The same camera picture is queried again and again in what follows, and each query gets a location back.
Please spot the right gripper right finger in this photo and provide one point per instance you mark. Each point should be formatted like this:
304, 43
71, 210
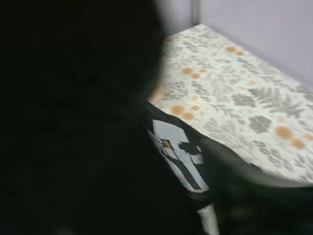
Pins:
248, 201

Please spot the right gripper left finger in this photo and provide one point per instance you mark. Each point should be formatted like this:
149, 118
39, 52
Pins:
76, 157

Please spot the black sport racket cover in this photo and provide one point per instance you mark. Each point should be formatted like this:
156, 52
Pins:
183, 148

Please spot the floral table mat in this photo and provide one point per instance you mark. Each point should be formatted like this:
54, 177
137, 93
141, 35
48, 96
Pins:
234, 98

